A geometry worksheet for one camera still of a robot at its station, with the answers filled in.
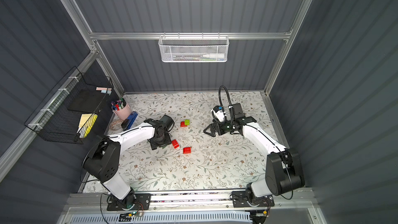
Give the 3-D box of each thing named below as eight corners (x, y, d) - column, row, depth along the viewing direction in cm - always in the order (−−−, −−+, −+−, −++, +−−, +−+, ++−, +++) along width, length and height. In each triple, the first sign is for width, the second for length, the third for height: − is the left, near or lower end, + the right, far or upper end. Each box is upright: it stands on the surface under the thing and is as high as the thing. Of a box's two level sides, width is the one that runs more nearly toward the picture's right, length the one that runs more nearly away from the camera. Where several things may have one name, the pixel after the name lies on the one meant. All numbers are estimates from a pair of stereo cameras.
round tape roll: (109, 129, 102) (108, 128, 101) (113, 121, 106) (112, 120, 105) (121, 129, 102) (119, 128, 101) (124, 121, 106) (122, 120, 105)
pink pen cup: (119, 121, 107) (110, 108, 96) (123, 112, 112) (114, 99, 101) (130, 121, 107) (122, 108, 96) (133, 112, 112) (126, 99, 101)
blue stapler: (121, 129, 102) (118, 126, 98) (132, 114, 110) (130, 110, 107) (128, 131, 101) (125, 128, 97) (139, 115, 109) (137, 111, 106)
